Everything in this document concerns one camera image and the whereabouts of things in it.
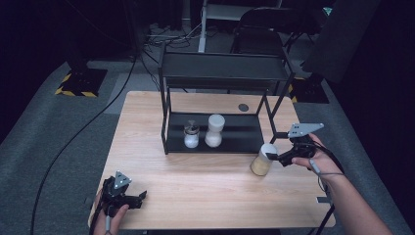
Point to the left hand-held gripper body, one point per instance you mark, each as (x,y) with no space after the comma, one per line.
(117,199)

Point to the glass jar of yellow grains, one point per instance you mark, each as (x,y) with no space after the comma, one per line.
(261,163)

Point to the person's right hand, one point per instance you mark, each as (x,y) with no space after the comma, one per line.
(326,163)

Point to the black chair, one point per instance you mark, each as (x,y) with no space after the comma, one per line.
(257,39)

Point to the dark grey panel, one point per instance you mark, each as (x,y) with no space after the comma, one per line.
(339,42)

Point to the dark round table grommet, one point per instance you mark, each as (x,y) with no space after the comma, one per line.
(243,107)

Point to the person's left hand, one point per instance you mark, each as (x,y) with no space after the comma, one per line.
(107,225)

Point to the black yellow striped base plate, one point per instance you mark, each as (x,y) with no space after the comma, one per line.
(310,91)
(83,81)

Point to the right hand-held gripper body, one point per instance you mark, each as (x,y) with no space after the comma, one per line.
(303,147)

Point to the black metal two-tier rack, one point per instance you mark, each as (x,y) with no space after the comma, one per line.
(228,67)

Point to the hourglass-shaped white jar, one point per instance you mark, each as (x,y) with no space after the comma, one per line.
(214,138)

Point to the grey table bracket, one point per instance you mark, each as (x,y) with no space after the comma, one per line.
(323,199)

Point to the small glass jar metal lid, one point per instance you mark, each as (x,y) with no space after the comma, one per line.
(191,140)

